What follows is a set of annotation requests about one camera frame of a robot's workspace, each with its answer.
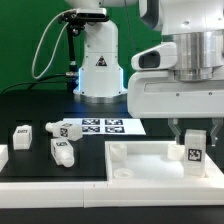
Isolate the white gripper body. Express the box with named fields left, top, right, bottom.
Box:
left=127, top=71, right=224, bottom=118

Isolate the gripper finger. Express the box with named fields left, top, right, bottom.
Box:
left=208, top=118, right=223, bottom=147
left=168, top=118, right=181, bottom=144

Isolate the white square tabletop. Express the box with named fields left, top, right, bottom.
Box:
left=104, top=140, right=224, bottom=183

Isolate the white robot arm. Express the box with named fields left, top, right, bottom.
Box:
left=66, top=0, right=224, bottom=121

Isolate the marker tag sheet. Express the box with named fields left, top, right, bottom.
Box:
left=64, top=118, right=146, bottom=135

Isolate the white left fence piece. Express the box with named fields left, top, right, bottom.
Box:
left=0, top=145, right=8, bottom=172

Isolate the white front fence bar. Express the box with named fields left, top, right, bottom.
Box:
left=0, top=179, right=224, bottom=208

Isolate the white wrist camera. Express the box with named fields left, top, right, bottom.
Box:
left=131, top=42, right=177, bottom=71

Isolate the black cable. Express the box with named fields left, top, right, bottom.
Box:
left=0, top=73, right=79, bottom=96

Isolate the grey cable loop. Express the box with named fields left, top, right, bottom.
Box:
left=30, top=9, right=72, bottom=81

